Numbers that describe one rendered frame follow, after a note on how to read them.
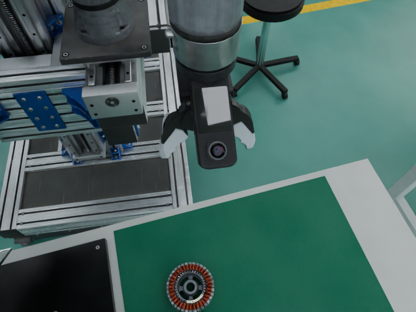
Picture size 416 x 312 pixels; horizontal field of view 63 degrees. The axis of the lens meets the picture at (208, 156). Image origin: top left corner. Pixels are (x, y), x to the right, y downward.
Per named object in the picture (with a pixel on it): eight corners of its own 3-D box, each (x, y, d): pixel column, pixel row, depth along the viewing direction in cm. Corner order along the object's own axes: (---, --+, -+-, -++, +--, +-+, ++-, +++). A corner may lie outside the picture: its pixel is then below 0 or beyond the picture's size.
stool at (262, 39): (213, 50, 232) (215, -31, 184) (281, 36, 239) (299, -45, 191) (238, 111, 205) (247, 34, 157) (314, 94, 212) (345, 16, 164)
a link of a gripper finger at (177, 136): (161, 133, 57) (190, 100, 51) (164, 163, 54) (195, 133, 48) (144, 129, 56) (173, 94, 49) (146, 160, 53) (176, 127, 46)
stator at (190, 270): (161, 275, 84) (160, 272, 81) (203, 258, 86) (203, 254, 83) (176, 322, 79) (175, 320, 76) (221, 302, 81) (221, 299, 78)
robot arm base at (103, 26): (77, 9, 92) (64, -26, 83) (134, 4, 93) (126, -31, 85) (74, 48, 84) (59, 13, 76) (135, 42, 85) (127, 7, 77)
